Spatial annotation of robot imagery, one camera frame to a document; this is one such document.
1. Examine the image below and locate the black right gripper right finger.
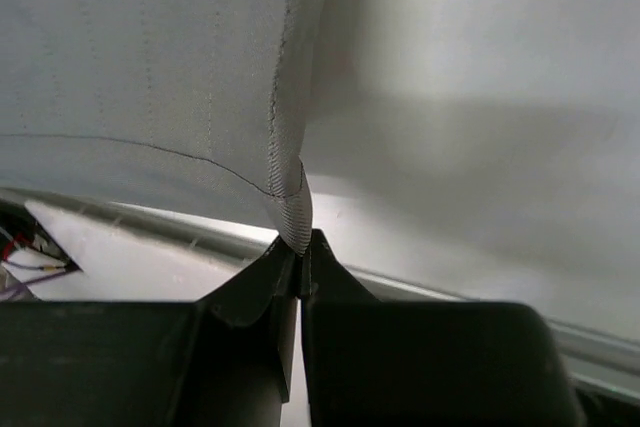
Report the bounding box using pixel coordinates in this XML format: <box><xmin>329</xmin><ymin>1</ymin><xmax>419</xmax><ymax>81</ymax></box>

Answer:
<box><xmin>300</xmin><ymin>231</ymin><xmax>585</xmax><ymax>427</ymax></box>

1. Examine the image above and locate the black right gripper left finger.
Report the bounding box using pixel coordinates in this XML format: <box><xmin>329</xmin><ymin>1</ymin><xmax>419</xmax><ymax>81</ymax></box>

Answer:
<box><xmin>1</xmin><ymin>240</ymin><xmax>297</xmax><ymax>426</ymax></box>

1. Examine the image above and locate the grey pleated skirt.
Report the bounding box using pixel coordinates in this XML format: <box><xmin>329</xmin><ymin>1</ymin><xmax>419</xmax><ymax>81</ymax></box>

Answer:
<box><xmin>1</xmin><ymin>0</ymin><xmax>325</xmax><ymax>253</ymax></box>

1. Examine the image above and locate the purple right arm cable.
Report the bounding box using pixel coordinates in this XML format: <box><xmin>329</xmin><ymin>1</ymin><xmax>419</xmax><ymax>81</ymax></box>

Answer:
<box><xmin>0</xmin><ymin>256</ymin><xmax>71</xmax><ymax>303</ymax></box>

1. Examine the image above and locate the aluminium table front rail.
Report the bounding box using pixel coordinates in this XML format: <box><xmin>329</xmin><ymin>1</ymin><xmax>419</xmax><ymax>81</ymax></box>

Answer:
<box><xmin>1</xmin><ymin>189</ymin><xmax>639</xmax><ymax>398</ymax></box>

